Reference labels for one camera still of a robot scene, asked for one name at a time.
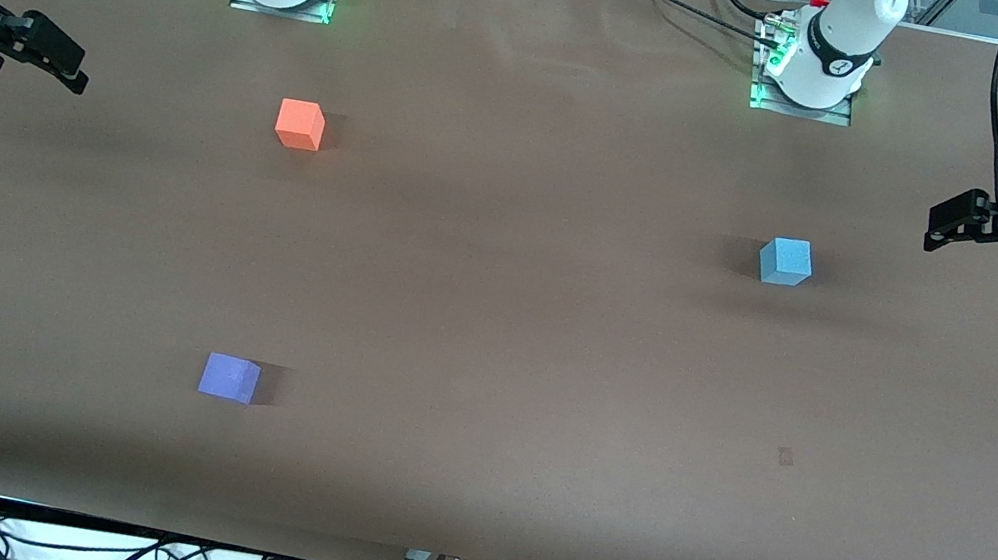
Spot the orange foam block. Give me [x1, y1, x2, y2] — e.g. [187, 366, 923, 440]
[272, 97, 329, 154]

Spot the blue foam block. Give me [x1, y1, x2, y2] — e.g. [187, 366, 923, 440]
[754, 233, 818, 291]

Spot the purple foam block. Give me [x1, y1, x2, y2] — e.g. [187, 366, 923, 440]
[196, 350, 263, 406]

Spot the brown table cover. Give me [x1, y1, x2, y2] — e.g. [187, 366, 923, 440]
[0, 0, 998, 560]

